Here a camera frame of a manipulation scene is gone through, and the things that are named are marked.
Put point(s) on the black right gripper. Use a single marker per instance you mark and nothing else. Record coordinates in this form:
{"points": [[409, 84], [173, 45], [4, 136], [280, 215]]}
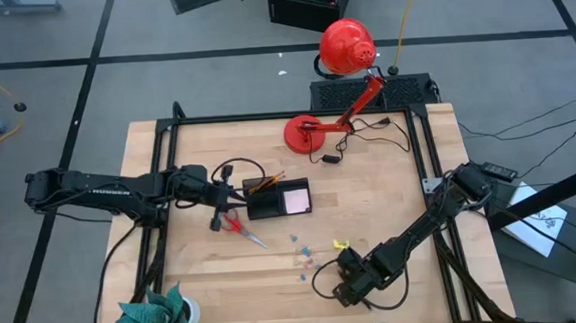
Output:
{"points": [[360, 277]]}

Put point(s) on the pink binder clip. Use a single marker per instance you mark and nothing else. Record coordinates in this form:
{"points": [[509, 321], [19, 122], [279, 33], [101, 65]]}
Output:
{"points": [[308, 264]]}

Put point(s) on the black metal rig frame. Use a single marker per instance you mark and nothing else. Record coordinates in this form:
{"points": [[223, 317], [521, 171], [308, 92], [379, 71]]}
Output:
{"points": [[290, 114]]}

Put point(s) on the black perforated computer case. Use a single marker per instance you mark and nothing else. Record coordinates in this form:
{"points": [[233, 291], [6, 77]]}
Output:
{"points": [[334, 96]]}

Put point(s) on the white paper sheet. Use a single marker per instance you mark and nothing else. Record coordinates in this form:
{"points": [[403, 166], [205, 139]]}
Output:
{"points": [[537, 221]]}

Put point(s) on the pink sticky note pad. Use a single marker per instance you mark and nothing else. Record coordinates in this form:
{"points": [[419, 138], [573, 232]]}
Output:
{"points": [[296, 201]]}

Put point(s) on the black open computer tower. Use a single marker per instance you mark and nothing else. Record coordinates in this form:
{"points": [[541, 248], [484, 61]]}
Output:
{"points": [[309, 10]]}

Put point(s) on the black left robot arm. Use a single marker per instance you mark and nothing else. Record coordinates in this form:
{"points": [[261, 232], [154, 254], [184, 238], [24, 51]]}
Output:
{"points": [[94, 188]]}

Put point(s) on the silver metal bracket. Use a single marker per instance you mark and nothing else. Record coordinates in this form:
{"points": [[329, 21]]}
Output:
{"points": [[430, 185]]}

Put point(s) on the yellow rectangular eraser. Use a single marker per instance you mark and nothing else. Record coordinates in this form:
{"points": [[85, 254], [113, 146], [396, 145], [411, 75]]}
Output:
{"points": [[341, 244]]}

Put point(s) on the black diagonal metal beam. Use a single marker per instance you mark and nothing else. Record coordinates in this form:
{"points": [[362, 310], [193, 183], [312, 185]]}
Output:
{"points": [[546, 201]]}

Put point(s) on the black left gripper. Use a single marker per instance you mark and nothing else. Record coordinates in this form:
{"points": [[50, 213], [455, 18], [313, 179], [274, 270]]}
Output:
{"points": [[217, 196]]}

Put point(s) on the green plant in white pot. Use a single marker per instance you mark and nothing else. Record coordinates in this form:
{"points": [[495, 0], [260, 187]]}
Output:
{"points": [[152, 315]]}

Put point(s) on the black power adapter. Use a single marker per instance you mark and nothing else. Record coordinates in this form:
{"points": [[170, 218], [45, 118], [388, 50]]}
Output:
{"points": [[498, 171]]}

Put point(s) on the black mesh desk organizer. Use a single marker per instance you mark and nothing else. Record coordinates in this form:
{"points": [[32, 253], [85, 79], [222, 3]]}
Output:
{"points": [[265, 205]]}

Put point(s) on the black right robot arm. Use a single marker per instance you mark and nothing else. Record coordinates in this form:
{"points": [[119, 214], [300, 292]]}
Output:
{"points": [[422, 223]]}

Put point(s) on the red desk lamp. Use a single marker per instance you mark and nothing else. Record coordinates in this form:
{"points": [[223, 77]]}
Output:
{"points": [[346, 45]]}

